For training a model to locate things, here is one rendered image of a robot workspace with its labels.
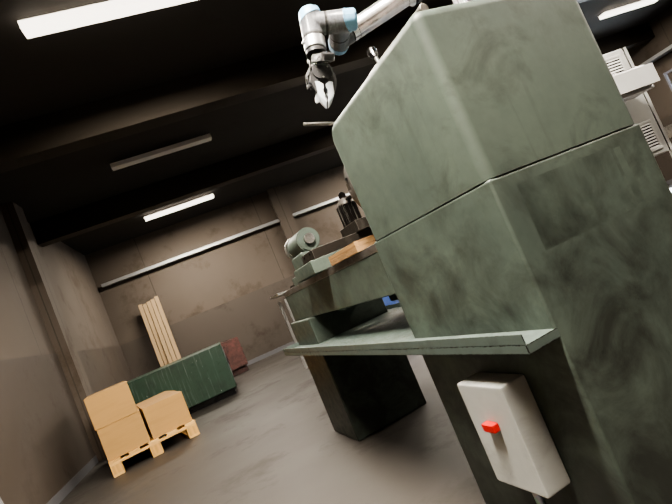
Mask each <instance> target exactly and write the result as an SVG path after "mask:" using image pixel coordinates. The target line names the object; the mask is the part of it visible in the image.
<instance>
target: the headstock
mask: <svg viewBox="0 0 672 504"><path fill-rule="evenodd" d="M633 124H635V123H634V121H633V119H632V117H631V114H630V112H629V110H628V108H627V106H626V104H625V102H624V100H623V97H622V95H621V93H620V91H619V89H618V87H617V85H616V83H615V80H614V78H613V76H612V74H611V72H610V70H609V68H608V66H607V63H606V61H605V59H604V57H603V55H602V53H601V51H600V49H599V46H598V44H597V42H596V40H595V38H594V36H593V34H592V32H591V29H590V27H589V25H588V23H587V21H586V19H585V17H584V15H583V12H582V10H581V8H580V6H579V4H578V2H577V0H473V1H468V2H463V3H458V4H453V5H448V6H443V7H438V8H433V9H428V10H423V11H419V12H416V13H414V14H413V15H412V16H411V17H410V19H409V20H408V22H407V23H406V24H405V26H404V27H403V29H402V30H401V31H400V33H399V34H398V35H397V37H396V38H395V40H394V41H393V42H392V44H391V45H390V47H389V48H388V49H387V51H386V52H385V53H384V55H383V56H382V58H381V59H380V60H379V62H378V63H377V65H376V66H375V67H374V69H373V70H372V71H371V73H370V74H369V76H368V77H367V78H366V80H365V81H364V83H363V84H362V85H361V87H360V88H359V89H358V91H357V92H356V94H355V95H354V96H353V98H352V99H351V101H350V102H349V103H348V105H347V106H346V107H345V109H344V110H343V112H342V113H341V114H340V116H339V117H338V119H337V120H336V121H335V123H334V125H333V128H332V136H333V141H334V144H335V146H336V149H337V151H338V153H339V156H340V158H341V160H342V163H343V165H344V167H345V170H346V172H347V174H348V177H349V179H350V181H351V184H352V186H353V188H354V191H355V193H356V195H357V198H358V200H359V202H360V205H361V207H362V209H363V212H364V214H365V216H366V219H367V221H368V223H369V226H370V228H371V230H372V233H373V235H374V237H375V240H376V241H377V240H379V239H381V238H383V237H385V236H386V235H388V234H390V233H392V232H394V231H396V230H397V229H399V228H401V227H403V226H405V225H407V224H408V223H410V222H412V221H414V220H416V219H418V218H419V217H421V216H423V215H425V214H427V213H428V212H430V211H432V210H434V209H436V208H438V207H439V206H441V205H443V204H445V203H447V202H449V201H450V200H452V199H454V198H456V197H458V196H460V195H461V194H463V193H465V192H467V191H469V190H471V189H472V188H474V187H476V186H478V185H480V184H481V183H483V182H485V181H487V180H489V179H491V178H494V177H497V176H499V175H502V174H504V173H507V172H510V171H512V170H515V169H518V168H520V167H523V166H525V165H528V164H531V163H533V162H536V161H538V160H541V159H544V158H546V157H549V156H552V155H554V154H557V153H559V152H562V151H565V150H567V149H570V148H572V147H575V146H578V145H580V144H583V143H586V142H588V141H591V140H593V139H596V138H599V137H601V136H604V135H606V134H609V133H612V132H614V131H617V130H620V129H622V128H625V127H627V126H630V125H633Z"/></svg>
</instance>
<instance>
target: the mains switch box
mask: <svg viewBox="0 0 672 504"><path fill-rule="evenodd" d="M457 386H458V388H459V391H460V393H461V395H462V398H463V400H464V402H465V405H466V407H467V409H468V412H469V414H470V416H471V419H472V421H473V423H474V426H475V428H476V430H477V433H478V435H479V437H480V439H481V442H482V444H483V446H484V449H485V451H486V453H487V456H488V458H489V460H490V463H491V465H492V467H493V470H494V472H495V474H496V477H497V479H498V480H499V481H502V482H504V483H507V484H510V485H512V486H515V487H518V488H520V489H523V490H526V491H528V492H531V493H532V495H533V497H534V499H535V501H536V504H546V502H545V500H544V498H547V499H549V498H551V497H552V496H554V495H555V494H556V493H558V492H559V491H560V490H562V489H563V488H564V487H566V486H567V485H568V484H570V482H571V480H570V478H569V476H568V474H567V471H566V469H565V467H564V465H563V462H562V460H561V458H560V455H559V453H558V451H557V449H556V446H555V444H554V442H553V440H552V437H551V435H550V433H549V430H548V428H547V426H546V424H545V421H544V419H543V417H542V415H541V412H540V410H539V408H538V406H537V403H536V401H535V399H534V396H533V394H532V392H531V390H530V387H529V385H528V383H527V381H526V378H525V376H524V375H523V374H505V373H485V372H477V373H475V374H473V375H472V376H470V377H468V378H466V379H465V380H463V381H461V382H459V383H458V384H457Z"/></svg>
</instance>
